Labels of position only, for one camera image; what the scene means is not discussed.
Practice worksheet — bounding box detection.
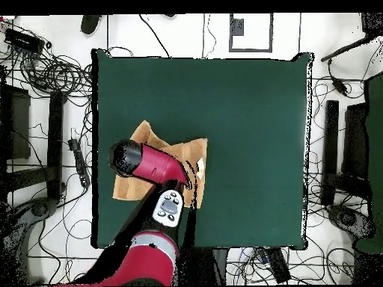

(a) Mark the black stand bar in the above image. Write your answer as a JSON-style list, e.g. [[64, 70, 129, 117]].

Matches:
[[46, 90, 66, 200], [321, 99, 340, 206]]

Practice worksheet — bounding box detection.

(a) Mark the long black box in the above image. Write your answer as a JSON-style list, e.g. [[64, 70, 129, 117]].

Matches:
[[264, 247, 292, 285]]

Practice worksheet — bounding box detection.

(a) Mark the black boom stand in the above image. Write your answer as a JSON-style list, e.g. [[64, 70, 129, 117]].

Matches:
[[320, 12, 383, 63]]

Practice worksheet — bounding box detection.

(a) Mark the black oval object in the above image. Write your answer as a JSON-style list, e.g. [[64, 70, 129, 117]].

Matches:
[[79, 13, 103, 36]]

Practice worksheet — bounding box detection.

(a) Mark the black power strip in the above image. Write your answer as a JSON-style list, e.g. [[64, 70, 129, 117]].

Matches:
[[67, 138, 91, 188]]

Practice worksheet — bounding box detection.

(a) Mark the tangle of black cables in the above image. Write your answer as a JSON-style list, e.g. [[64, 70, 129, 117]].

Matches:
[[0, 44, 94, 99]]

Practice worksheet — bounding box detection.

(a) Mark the dark green table cloth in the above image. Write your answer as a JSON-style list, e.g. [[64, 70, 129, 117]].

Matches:
[[91, 48, 315, 250]]

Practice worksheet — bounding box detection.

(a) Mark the dark flat panel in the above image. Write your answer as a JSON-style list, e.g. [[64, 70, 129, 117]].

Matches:
[[0, 84, 31, 160], [341, 100, 370, 180]]

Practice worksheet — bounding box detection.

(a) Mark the black power adapter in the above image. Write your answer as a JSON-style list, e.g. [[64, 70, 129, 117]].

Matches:
[[331, 75, 349, 96]]

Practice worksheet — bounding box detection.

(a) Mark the black chair base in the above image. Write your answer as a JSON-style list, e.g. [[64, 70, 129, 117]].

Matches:
[[326, 203, 377, 240], [0, 196, 58, 286]]

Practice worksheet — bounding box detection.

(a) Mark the grey square frame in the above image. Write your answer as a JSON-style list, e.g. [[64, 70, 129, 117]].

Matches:
[[228, 13, 274, 54]]

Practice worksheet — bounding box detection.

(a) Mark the orange terry towel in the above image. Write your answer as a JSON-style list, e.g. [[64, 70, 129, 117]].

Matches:
[[112, 120, 209, 209]]

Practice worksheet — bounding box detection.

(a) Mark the black electronics box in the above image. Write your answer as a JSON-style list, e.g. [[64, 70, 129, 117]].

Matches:
[[4, 27, 46, 55]]

